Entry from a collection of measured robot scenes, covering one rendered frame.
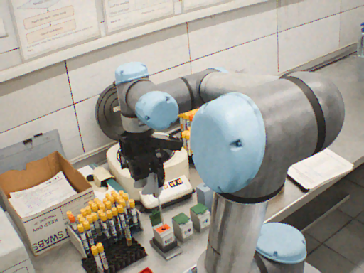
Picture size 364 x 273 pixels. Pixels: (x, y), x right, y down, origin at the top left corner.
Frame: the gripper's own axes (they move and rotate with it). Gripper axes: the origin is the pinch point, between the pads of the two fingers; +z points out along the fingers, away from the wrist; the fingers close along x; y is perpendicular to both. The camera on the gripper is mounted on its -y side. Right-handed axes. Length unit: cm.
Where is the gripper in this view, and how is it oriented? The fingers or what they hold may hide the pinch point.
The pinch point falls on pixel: (157, 192)
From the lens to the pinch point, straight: 119.7
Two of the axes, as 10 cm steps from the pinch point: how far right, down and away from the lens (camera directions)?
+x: 5.8, 3.6, -7.3
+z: 0.9, 8.6, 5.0
